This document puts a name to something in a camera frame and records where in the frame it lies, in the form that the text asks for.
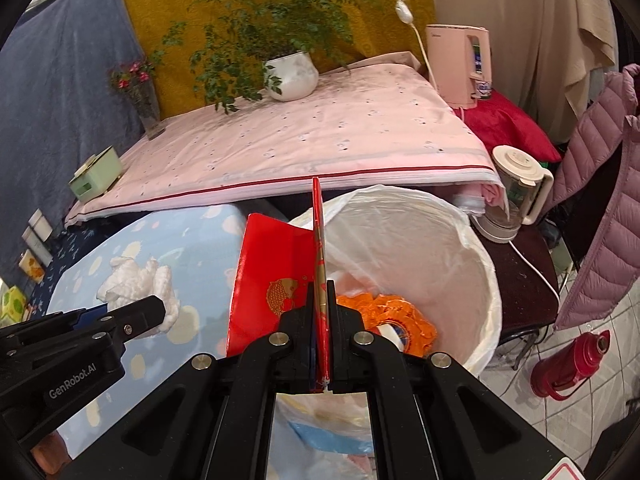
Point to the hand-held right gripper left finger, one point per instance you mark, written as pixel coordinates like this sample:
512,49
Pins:
300,355

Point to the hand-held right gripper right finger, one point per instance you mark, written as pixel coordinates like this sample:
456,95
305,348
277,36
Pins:
345,355

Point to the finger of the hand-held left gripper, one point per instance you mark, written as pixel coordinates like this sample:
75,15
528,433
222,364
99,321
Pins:
95,314
142,315

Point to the white stained sock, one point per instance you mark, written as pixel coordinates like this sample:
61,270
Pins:
140,280

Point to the orange plastic bag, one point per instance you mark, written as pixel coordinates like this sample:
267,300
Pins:
400,310

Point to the red paper envelope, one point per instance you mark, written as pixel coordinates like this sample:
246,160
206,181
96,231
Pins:
270,270

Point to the trash bin with white liner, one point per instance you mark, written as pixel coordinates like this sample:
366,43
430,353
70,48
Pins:
400,240

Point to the person's left hand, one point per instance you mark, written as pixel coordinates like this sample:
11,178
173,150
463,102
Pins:
50,450

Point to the dark blue printed cloth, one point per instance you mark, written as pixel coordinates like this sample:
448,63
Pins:
65,255

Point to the printed paper cup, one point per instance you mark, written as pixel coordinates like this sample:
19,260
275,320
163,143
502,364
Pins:
32,267

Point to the blue plastic wrapper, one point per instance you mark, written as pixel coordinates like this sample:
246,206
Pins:
330,435

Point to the green carton box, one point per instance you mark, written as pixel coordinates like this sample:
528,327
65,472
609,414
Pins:
12,305

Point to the white jar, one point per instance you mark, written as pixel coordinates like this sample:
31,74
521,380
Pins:
40,225

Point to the green tissue box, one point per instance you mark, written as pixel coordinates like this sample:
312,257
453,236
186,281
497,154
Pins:
95,175

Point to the dark wooden stool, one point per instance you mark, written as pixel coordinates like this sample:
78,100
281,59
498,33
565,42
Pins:
520,290

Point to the glass vase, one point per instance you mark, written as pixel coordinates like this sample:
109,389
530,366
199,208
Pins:
145,105

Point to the red thermos flask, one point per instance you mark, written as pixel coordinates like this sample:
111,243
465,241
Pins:
570,365

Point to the pink bed sheet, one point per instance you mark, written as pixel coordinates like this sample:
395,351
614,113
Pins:
300,125

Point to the grey blue cloth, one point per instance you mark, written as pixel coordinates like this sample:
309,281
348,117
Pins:
60,85

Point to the potted plant in white pot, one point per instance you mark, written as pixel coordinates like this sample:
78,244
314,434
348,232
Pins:
292,75

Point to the red cloth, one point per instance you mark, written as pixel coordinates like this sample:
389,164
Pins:
505,125

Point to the mustard yellow cloth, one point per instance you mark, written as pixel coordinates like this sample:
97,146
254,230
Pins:
165,20

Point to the blue and white cup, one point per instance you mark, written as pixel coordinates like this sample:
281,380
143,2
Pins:
484,90

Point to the pink down jacket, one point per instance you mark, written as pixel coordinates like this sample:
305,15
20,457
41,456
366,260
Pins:
600,185

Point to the beige curtain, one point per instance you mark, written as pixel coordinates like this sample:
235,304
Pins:
525,35

